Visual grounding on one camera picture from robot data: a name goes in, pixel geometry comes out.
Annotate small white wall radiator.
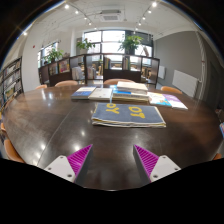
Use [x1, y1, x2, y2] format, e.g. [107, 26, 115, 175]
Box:
[157, 65, 167, 80]

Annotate grey towel with yellow letters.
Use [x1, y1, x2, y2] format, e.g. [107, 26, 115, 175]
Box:
[90, 102, 167, 129]

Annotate colourful white booklet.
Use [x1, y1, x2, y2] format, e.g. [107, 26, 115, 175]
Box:
[147, 92, 174, 108]

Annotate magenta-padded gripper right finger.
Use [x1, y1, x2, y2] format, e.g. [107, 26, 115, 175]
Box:
[132, 144, 182, 188]

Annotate large green potted plant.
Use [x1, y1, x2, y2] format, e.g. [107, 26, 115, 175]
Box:
[118, 34, 144, 55]

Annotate ceiling air conditioner unit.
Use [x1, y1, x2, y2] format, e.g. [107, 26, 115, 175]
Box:
[98, 9, 123, 23]

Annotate large blue cover book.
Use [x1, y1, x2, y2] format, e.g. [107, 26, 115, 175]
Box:
[111, 84, 150, 103]

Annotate wall bookshelf unit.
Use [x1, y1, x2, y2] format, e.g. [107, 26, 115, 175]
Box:
[0, 56, 24, 108]

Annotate dark open shelf unit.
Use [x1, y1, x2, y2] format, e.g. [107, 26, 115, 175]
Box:
[37, 53, 161, 88]

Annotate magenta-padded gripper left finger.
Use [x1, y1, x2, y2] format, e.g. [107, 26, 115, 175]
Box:
[43, 143, 94, 188]

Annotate small green potted plant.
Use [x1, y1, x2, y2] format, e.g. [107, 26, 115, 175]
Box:
[43, 48, 64, 64]

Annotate white cover book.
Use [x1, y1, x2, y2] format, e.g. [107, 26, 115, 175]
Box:
[87, 87, 114, 102]

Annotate large white wall radiator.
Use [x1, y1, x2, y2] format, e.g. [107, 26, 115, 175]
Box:
[171, 69, 200, 98]

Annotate thick white book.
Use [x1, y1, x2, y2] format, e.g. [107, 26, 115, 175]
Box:
[116, 80, 149, 95]

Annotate orange chairs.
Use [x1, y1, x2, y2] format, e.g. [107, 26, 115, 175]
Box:
[0, 78, 224, 164]

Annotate ceiling spot lights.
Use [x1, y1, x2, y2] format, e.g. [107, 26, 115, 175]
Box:
[21, 1, 159, 37]

